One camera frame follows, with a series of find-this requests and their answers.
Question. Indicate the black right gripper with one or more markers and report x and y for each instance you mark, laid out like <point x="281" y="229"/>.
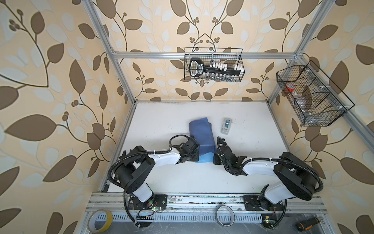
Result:
<point x="215" y="162"/>

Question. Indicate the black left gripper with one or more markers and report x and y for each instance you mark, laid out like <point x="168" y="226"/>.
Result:
<point x="196" y="152"/>

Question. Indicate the blue wrapping paper sheet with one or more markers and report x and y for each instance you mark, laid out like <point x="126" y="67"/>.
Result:
<point x="201" y="129"/>

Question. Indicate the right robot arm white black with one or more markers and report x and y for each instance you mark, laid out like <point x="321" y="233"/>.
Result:
<point x="296" y="178"/>

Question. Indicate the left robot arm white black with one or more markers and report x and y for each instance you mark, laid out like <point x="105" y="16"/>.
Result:
<point x="132" y="169"/>

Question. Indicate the grey tape dispenser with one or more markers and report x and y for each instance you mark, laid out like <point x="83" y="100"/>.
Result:
<point x="226" y="126"/>

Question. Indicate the black tool set in basket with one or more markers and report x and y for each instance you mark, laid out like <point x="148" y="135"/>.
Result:
<point x="197" y="67"/>

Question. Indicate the orange black screwdriver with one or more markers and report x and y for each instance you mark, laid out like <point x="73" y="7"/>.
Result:
<point x="307" y="224"/>

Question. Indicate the yellow tape roll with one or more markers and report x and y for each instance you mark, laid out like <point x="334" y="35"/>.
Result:
<point x="100" y="221"/>

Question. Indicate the back wall wire basket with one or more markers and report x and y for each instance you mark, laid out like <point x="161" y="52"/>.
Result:
<point x="230" y="56"/>

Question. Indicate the wall wire basket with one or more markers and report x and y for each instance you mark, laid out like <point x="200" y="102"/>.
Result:
<point x="230" y="56"/>
<point x="318" y="101"/>

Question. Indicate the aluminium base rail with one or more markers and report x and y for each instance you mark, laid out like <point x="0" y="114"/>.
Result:
<point x="195" y="202"/>

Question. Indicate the right wall wire basket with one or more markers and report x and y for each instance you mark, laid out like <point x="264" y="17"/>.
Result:
<point x="318" y="101"/>

